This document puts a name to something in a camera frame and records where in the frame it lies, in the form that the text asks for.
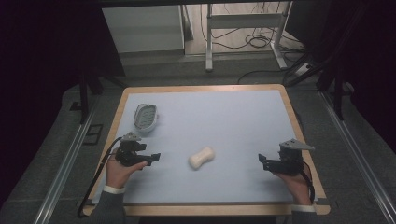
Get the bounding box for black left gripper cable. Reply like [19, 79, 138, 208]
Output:
[77, 136, 123, 218]

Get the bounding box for person's right hand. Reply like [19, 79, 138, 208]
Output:
[274, 163, 313, 206]

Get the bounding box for white metal desk frame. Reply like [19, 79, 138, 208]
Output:
[205, 1, 294, 73]

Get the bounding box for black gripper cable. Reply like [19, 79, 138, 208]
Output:
[77, 136, 123, 218]
[299, 161, 316, 205]

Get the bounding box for aluminium floor rail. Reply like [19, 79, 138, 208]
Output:
[32, 96, 101, 224]
[319, 91, 396, 224]

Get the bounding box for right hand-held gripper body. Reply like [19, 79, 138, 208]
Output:
[268, 138, 316, 175]

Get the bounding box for black metal stand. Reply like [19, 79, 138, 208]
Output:
[316, 43, 358, 121]
[77, 73, 105, 125]

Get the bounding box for white power strip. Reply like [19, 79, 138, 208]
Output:
[293, 63, 313, 77]

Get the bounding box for pale table mat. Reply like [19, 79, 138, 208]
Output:
[92, 90, 318, 204]

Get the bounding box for black floor cables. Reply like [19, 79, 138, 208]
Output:
[200, 2, 307, 60]

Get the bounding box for white cabinet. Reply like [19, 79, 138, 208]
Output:
[102, 4, 186, 54]

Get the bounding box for cream white plush toy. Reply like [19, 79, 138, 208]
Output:
[188, 146, 217, 171]

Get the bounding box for grey oval soap dish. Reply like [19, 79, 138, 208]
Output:
[133, 103, 160, 133]

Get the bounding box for wooden table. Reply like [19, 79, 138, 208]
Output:
[82, 83, 332, 217]

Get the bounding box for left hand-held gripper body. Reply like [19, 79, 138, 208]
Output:
[114, 131, 148, 168]

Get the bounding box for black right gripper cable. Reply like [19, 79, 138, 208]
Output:
[299, 161, 316, 205]

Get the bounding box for black floor bracket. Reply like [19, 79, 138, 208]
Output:
[81, 123, 105, 147]

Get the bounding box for person's left hand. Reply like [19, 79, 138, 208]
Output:
[105, 148, 149, 189]

